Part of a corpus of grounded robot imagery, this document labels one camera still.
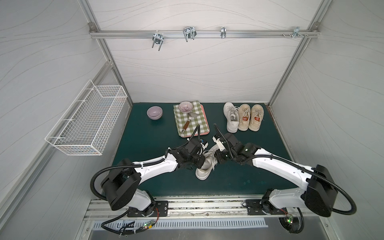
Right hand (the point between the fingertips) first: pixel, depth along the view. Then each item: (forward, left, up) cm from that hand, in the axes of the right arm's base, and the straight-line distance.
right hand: (215, 153), depth 81 cm
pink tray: (+29, +4, -9) cm, 31 cm away
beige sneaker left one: (+31, -22, -4) cm, 38 cm away
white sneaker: (+32, -13, -3) cm, 34 cm away
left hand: (-2, +6, -4) cm, 7 cm away
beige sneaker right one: (+34, -31, -4) cm, 46 cm away
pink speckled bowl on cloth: (+42, +21, -7) cm, 48 cm away
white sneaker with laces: (-10, +6, -2) cm, 12 cm away
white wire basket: (0, +62, +21) cm, 65 cm away
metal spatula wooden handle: (+35, +17, -9) cm, 40 cm away
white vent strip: (-33, +43, -13) cm, 56 cm away
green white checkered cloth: (+33, +23, -10) cm, 42 cm away
